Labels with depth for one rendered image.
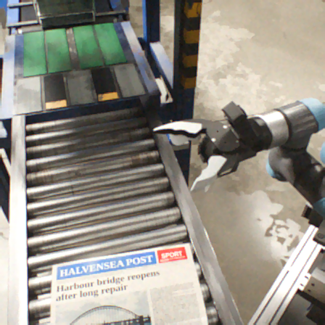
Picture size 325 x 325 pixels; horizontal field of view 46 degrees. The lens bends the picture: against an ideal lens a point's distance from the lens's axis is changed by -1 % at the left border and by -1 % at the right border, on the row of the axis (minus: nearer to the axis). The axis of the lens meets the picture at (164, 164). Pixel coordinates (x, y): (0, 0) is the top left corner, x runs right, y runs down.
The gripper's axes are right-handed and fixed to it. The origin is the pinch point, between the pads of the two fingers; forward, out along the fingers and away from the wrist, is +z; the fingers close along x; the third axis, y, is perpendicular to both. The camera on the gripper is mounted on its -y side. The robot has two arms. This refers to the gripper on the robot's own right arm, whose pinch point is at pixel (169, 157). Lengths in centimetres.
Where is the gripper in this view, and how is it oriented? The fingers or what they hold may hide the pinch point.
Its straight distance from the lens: 68.3
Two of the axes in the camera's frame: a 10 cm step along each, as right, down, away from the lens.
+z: -9.0, 3.1, -3.0
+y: -0.6, 6.0, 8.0
